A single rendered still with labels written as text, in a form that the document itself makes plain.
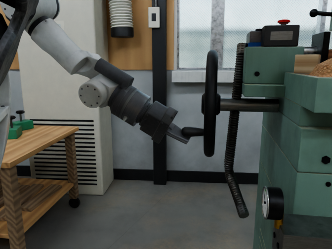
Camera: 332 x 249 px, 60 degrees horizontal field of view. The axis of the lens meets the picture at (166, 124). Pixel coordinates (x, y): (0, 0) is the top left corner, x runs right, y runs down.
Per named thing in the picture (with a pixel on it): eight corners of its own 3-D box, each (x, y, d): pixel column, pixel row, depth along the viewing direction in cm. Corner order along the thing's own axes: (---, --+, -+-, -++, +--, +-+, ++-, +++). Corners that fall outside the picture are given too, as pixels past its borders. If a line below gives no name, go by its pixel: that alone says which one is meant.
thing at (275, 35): (244, 48, 82) (246, 28, 81) (285, 48, 81) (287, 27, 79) (250, 46, 70) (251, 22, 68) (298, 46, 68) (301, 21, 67)
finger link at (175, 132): (186, 145, 72) (165, 132, 72) (191, 136, 74) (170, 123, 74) (188, 142, 71) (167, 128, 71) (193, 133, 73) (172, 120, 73)
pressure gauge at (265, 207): (259, 217, 60) (262, 180, 58) (278, 219, 59) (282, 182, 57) (265, 235, 54) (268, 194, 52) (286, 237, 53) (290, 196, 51)
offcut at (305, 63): (293, 73, 63) (295, 54, 62) (296, 72, 66) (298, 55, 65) (316, 73, 60) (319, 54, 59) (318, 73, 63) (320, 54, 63)
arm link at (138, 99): (152, 153, 75) (113, 129, 76) (168, 128, 81) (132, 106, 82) (167, 128, 65) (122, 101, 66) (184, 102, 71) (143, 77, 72)
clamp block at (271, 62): (239, 80, 86) (240, 49, 84) (286, 80, 84) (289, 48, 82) (243, 84, 72) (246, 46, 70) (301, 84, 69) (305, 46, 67)
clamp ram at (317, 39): (285, 68, 80) (288, 34, 78) (314, 68, 79) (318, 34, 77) (294, 69, 72) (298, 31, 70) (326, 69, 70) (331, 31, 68)
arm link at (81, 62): (99, 108, 73) (59, 70, 72) (114, 96, 81) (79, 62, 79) (112, 92, 70) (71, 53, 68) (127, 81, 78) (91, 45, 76)
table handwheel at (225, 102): (203, 112, 100) (204, 31, 81) (264, 113, 96) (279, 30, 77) (198, 179, 78) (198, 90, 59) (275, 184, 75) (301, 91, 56)
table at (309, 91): (233, 84, 108) (234, 67, 107) (320, 85, 104) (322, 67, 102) (255, 111, 50) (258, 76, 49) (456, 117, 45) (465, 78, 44)
